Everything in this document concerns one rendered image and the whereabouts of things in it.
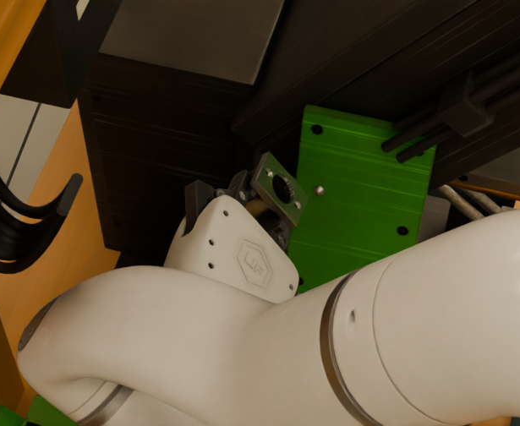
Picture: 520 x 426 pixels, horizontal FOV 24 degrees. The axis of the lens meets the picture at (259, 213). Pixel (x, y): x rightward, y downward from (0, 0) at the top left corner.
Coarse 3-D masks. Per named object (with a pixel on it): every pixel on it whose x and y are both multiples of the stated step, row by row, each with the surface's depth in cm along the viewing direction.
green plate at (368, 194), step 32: (320, 128) 104; (352, 128) 103; (384, 128) 103; (320, 160) 106; (352, 160) 105; (384, 160) 104; (416, 160) 104; (352, 192) 108; (384, 192) 107; (416, 192) 106; (320, 224) 111; (352, 224) 110; (384, 224) 109; (416, 224) 108; (288, 256) 114; (320, 256) 113; (352, 256) 112; (384, 256) 111
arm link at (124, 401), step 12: (120, 396) 79; (132, 396) 79; (144, 396) 79; (108, 408) 79; (120, 408) 79; (132, 408) 79; (144, 408) 79; (156, 408) 79; (168, 408) 80; (84, 420) 81; (96, 420) 80; (108, 420) 79; (120, 420) 79; (132, 420) 79; (144, 420) 79; (156, 420) 79; (168, 420) 79; (180, 420) 79; (192, 420) 80
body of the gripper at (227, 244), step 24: (216, 216) 93; (240, 216) 95; (192, 240) 92; (216, 240) 92; (240, 240) 94; (264, 240) 96; (168, 264) 92; (192, 264) 90; (216, 264) 91; (240, 264) 93; (264, 264) 95; (288, 264) 98; (240, 288) 91; (264, 288) 94; (288, 288) 96
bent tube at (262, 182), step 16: (272, 160) 102; (256, 176) 100; (272, 176) 101; (288, 176) 103; (272, 192) 100; (288, 192) 103; (304, 192) 104; (256, 208) 102; (272, 208) 101; (288, 208) 101; (288, 224) 101
